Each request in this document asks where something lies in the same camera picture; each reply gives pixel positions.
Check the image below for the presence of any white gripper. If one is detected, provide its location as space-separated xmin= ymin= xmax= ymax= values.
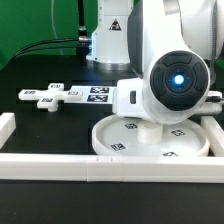
xmin=111 ymin=78 xmax=224 ymax=118

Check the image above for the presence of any white round table top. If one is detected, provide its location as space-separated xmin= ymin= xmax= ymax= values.
xmin=92 ymin=115 xmax=210 ymax=158

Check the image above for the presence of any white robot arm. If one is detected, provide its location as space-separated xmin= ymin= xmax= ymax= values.
xmin=87 ymin=0 xmax=224 ymax=124

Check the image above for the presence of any white marker sheet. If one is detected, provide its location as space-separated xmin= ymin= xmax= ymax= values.
xmin=65 ymin=86 xmax=114 ymax=104

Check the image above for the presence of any white cross-shaped table base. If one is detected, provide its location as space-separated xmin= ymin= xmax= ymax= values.
xmin=18 ymin=83 xmax=83 ymax=112

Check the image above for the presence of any white right fence bar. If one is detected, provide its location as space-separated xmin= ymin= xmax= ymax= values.
xmin=201 ymin=116 xmax=224 ymax=157

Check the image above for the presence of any white fence bar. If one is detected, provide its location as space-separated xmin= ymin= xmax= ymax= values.
xmin=0 ymin=113 xmax=16 ymax=149
xmin=201 ymin=116 xmax=224 ymax=157
xmin=0 ymin=153 xmax=224 ymax=183

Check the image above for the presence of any white left fence bar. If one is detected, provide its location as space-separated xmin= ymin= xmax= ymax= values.
xmin=0 ymin=113 xmax=16 ymax=149

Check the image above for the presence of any white front fence bar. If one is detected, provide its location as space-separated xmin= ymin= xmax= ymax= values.
xmin=0 ymin=153 xmax=224 ymax=183

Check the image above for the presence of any black cable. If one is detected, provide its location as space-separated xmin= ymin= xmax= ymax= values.
xmin=9 ymin=45 xmax=78 ymax=64
xmin=13 ymin=37 xmax=91 ymax=61

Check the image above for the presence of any black vertical cable connector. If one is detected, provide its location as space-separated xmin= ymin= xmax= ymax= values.
xmin=77 ymin=0 xmax=87 ymax=41

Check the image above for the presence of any thin white cable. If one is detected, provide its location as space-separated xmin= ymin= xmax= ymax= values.
xmin=50 ymin=0 xmax=64 ymax=56

